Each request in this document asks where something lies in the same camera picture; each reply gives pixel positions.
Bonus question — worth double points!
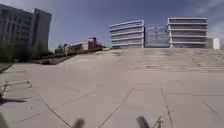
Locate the low dark hedge wall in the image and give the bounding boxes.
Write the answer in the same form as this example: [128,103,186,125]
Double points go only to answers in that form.
[31,47,104,66]

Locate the dark trees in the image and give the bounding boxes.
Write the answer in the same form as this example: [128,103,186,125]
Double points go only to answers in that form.
[0,41,54,64]

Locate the small white building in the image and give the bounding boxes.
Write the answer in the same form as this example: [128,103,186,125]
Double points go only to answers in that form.
[205,37,221,51]

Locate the tall grey building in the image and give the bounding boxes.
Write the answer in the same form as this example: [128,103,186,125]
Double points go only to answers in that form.
[0,3,53,58]

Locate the robot's own part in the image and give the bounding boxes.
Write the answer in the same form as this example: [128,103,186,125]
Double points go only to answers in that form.
[136,115,151,128]
[72,118,86,128]

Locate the wide pale stone steps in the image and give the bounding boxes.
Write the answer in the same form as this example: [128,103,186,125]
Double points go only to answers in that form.
[58,47,224,73]

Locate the pale concrete slab plaza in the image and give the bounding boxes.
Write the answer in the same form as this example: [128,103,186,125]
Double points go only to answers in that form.
[0,63,224,128]

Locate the white banded building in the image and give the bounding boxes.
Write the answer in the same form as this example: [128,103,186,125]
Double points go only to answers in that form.
[108,16,209,50]

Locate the low red brick building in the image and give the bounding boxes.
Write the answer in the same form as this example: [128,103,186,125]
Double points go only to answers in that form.
[65,36,111,53]

